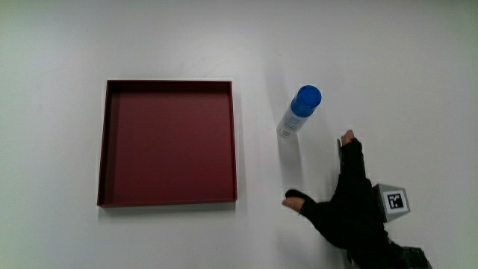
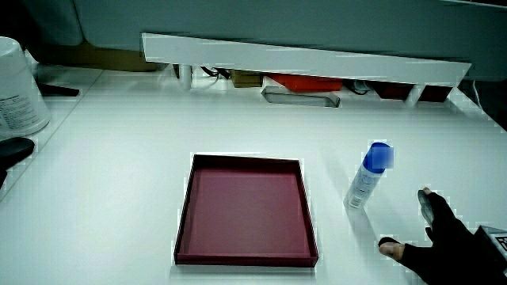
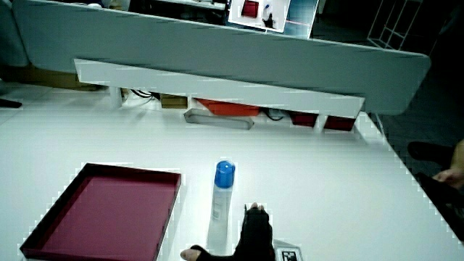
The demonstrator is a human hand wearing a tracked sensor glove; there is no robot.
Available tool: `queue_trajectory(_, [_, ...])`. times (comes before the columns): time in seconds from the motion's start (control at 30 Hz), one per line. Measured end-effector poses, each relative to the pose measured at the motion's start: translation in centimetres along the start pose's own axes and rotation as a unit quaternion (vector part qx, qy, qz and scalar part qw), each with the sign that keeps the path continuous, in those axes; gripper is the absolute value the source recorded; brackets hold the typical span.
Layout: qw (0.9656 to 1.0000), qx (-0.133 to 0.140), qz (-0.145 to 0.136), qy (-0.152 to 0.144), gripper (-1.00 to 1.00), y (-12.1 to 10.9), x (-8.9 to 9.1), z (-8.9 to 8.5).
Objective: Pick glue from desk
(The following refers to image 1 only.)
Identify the person's right hand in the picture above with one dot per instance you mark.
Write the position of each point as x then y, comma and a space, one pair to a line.
351, 209

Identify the blue capped glue bottle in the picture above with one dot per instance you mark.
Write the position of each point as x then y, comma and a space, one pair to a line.
298, 112

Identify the white desk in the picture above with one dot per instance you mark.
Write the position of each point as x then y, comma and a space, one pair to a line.
392, 74

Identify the dark red square tray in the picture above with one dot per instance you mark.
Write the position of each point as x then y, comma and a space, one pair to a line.
168, 143

